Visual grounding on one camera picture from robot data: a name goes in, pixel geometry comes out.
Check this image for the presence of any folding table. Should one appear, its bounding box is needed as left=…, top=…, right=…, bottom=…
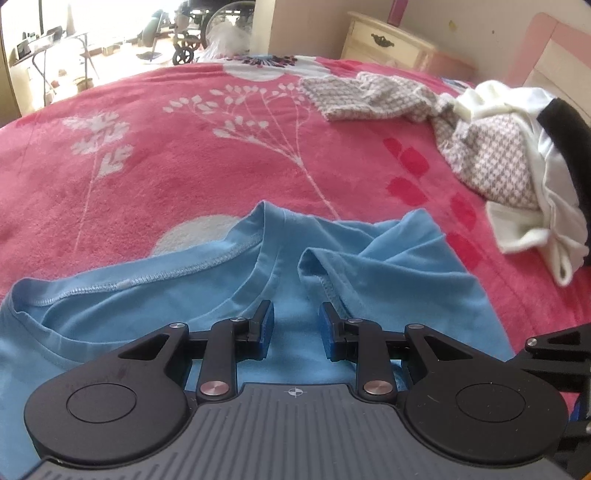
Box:
left=8, top=25, right=100, bottom=94

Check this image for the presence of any black garment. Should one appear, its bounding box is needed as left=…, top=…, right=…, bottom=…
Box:
left=536, top=97, right=591, bottom=209

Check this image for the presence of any light blue t-shirt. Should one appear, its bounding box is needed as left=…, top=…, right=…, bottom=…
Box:
left=0, top=200, right=519, bottom=480

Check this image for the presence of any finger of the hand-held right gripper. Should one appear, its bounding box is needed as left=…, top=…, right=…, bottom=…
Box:
left=512, top=323, right=591, bottom=394
left=553, top=391, right=591, bottom=468

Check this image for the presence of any white plastic bag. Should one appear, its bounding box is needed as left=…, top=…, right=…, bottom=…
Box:
left=202, top=20, right=253, bottom=61

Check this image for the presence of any cream nightstand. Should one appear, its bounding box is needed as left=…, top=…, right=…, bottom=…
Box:
left=341, top=11, right=477, bottom=82

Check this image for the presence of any black wheelchair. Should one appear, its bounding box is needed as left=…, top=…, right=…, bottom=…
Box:
left=136, top=0, right=257, bottom=66

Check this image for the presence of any red floral blanket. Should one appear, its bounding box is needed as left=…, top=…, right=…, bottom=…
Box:
left=0, top=54, right=591, bottom=352

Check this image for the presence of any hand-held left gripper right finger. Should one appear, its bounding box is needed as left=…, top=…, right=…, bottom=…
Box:
left=320, top=301, right=486, bottom=401

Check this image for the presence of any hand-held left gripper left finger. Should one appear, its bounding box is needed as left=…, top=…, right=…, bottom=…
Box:
left=117, top=299, right=276, bottom=402

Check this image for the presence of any pink headboard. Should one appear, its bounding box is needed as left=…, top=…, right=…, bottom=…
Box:
left=505, top=11, right=591, bottom=101

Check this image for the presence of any grey checked garment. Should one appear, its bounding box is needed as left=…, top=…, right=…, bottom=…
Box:
left=300, top=71, right=542, bottom=214

